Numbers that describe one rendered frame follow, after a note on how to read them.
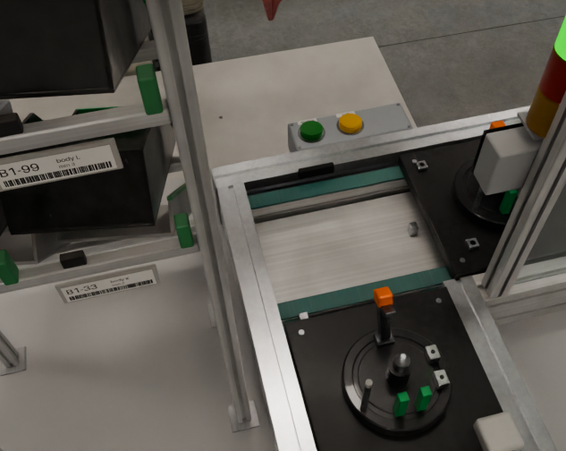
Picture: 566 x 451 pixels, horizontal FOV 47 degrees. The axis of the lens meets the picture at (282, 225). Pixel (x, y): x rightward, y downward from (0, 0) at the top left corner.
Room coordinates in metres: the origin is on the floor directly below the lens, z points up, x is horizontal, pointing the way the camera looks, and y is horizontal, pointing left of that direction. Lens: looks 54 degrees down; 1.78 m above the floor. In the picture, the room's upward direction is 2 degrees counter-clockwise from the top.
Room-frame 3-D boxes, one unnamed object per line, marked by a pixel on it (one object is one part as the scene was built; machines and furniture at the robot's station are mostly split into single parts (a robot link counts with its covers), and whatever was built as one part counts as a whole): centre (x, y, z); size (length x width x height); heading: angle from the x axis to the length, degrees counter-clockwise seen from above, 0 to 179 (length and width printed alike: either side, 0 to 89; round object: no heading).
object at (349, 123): (0.81, -0.12, 0.96); 0.04 x 0.04 x 0.02
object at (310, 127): (0.79, -0.06, 0.96); 0.04 x 0.04 x 0.02
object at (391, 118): (0.81, -0.12, 0.93); 0.21 x 0.07 x 0.06; 102
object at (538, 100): (0.51, -0.30, 1.28); 0.05 x 0.05 x 0.05
